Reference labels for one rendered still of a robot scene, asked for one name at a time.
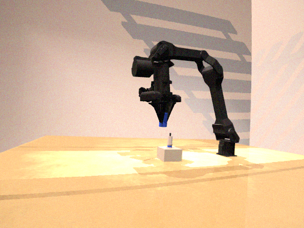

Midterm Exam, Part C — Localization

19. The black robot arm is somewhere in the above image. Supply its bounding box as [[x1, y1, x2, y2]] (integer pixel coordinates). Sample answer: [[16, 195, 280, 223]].
[[131, 41, 240, 157]]

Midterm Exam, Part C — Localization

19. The beige square block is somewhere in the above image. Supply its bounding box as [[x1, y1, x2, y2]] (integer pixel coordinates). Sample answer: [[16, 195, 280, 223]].
[[157, 146, 182, 162]]

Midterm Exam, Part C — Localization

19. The blue marker cap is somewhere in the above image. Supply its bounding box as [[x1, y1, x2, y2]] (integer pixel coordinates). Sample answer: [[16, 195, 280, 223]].
[[159, 113, 168, 127]]

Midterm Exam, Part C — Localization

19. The grey marker with blue band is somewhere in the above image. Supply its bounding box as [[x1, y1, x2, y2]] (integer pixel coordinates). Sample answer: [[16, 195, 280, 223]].
[[167, 133, 172, 148]]

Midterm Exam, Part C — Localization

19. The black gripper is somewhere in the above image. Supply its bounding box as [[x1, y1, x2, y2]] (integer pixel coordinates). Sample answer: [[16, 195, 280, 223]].
[[140, 76, 181, 123]]

